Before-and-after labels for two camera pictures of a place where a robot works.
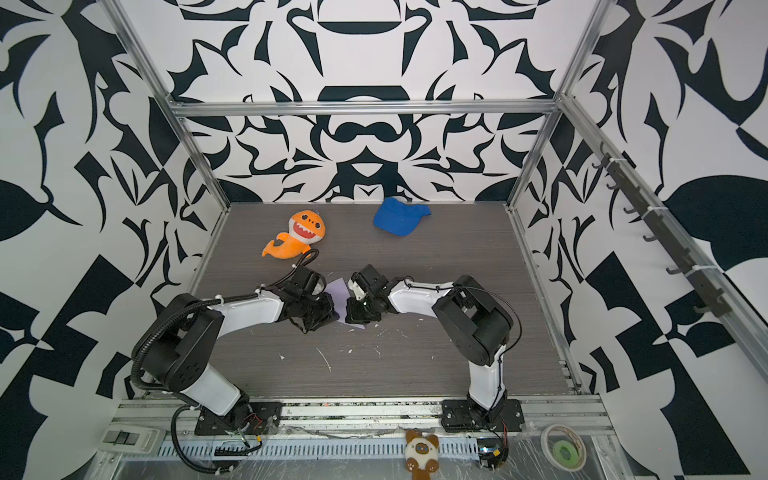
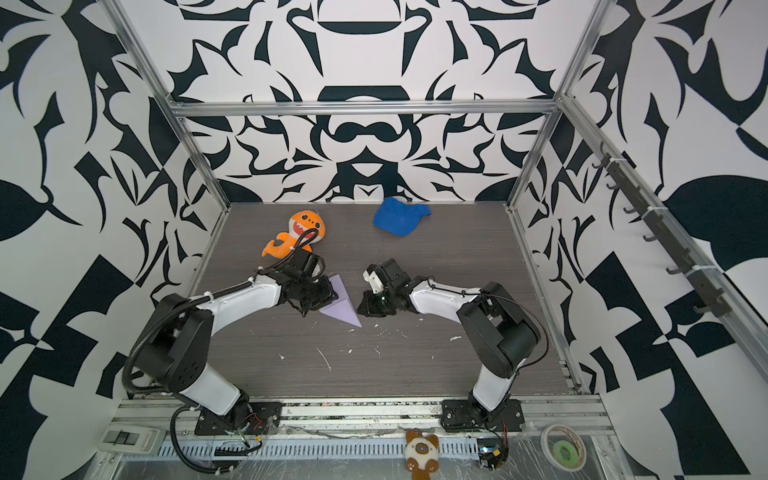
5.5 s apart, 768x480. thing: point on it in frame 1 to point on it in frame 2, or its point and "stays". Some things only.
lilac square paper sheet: (339, 292) stays
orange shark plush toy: (305, 229) stays
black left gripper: (329, 316) to (329, 294)
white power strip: (134, 439) stays
